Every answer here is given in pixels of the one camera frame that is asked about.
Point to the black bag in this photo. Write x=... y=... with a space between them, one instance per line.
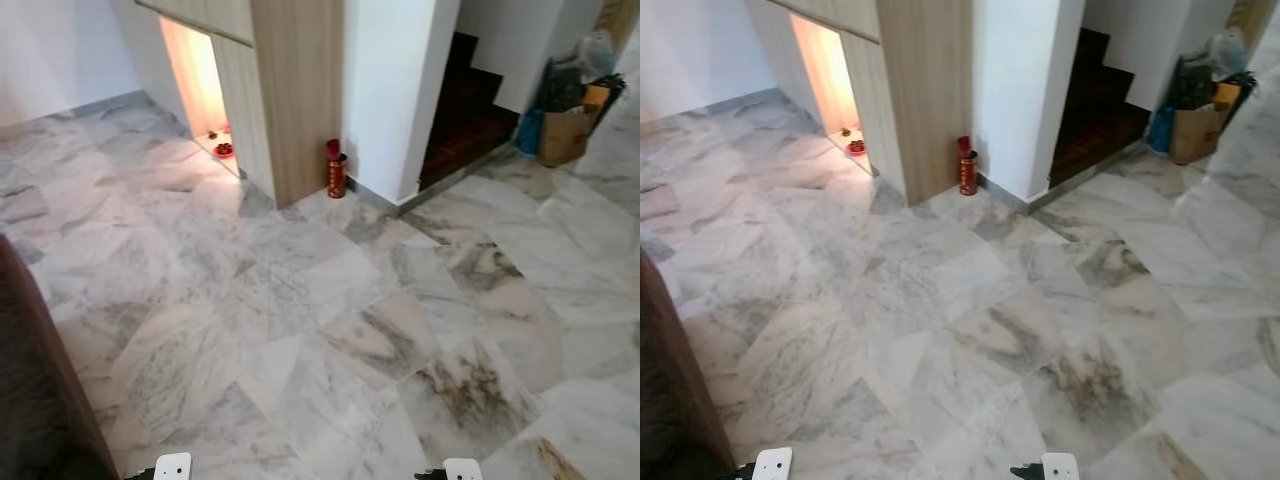
x=1192 y=86
x=563 y=88

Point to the brown paper bag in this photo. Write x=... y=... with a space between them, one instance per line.
x=563 y=138
x=1194 y=136

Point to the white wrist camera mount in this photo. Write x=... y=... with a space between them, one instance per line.
x=462 y=469
x=1059 y=467
x=172 y=467
x=772 y=464

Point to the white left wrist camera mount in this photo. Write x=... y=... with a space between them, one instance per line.
x=772 y=464
x=172 y=467

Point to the blue bag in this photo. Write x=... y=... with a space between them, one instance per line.
x=529 y=132
x=1159 y=130

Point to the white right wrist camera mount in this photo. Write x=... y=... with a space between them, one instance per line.
x=462 y=469
x=1059 y=467

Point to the dark brown sofa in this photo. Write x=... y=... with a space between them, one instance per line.
x=675 y=410
x=30 y=400

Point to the small red bowl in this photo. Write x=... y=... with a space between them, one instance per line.
x=224 y=150
x=857 y=147

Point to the orange box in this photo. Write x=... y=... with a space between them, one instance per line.
x=1227 y=95
x=597 y=97

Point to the clear plastic bag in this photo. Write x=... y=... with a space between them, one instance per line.
x=1228 y=48
x=598 y=52

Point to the dark wooden staircase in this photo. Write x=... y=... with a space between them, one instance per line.
x=1095 y=112
x=465 y=115

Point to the light wooden cabinet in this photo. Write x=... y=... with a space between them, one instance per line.
x=925 y=100
x=300 y=100

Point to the red cylindrical canister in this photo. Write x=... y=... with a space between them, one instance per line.
x=336 y=175
x=967 y=172

